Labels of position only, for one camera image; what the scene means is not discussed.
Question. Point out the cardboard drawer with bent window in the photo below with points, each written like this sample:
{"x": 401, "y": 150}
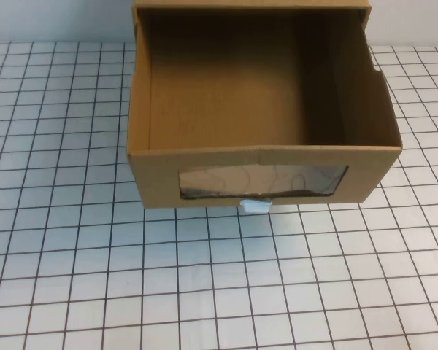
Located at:
{"x": 219, "y": 109}

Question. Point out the tall cardboard shoe box shell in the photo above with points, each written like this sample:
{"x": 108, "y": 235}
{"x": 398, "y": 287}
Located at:
{"x": 241, "y": 3}

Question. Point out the white grid tablecloth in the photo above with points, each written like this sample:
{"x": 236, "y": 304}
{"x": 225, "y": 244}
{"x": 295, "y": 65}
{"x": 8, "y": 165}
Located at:
{"x": 95, "y": 255}

